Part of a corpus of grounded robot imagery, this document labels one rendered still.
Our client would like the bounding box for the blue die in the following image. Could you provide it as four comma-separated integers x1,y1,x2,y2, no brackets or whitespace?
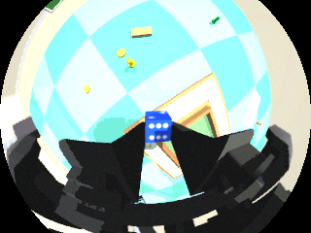
145,112,172,143

